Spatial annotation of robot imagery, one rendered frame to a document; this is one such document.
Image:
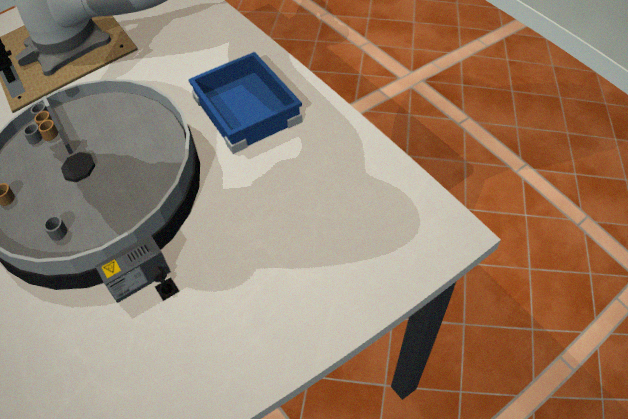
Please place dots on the blue crate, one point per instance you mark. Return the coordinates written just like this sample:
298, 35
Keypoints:
252, 100

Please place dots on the grey metal ring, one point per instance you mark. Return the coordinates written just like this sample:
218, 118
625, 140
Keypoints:
34, 137
50, 227
38, 108

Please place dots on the bronze bushing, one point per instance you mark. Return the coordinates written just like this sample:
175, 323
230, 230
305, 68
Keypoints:
50, 133
41, 116
7, 196

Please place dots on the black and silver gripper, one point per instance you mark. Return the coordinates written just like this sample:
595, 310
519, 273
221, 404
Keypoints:
9, 74

